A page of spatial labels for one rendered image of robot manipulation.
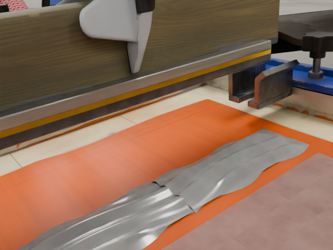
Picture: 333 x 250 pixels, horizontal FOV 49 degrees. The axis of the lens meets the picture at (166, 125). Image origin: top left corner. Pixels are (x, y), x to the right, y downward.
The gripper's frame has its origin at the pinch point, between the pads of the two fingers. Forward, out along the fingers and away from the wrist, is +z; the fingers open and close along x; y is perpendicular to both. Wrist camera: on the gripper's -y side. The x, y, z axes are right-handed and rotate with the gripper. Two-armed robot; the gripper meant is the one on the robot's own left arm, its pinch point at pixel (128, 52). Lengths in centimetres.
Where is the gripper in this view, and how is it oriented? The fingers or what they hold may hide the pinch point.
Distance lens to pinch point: 34.2
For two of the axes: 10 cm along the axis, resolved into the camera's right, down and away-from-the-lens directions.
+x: 6.1, 2.8, -7.4
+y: -7.9, 3.1, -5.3
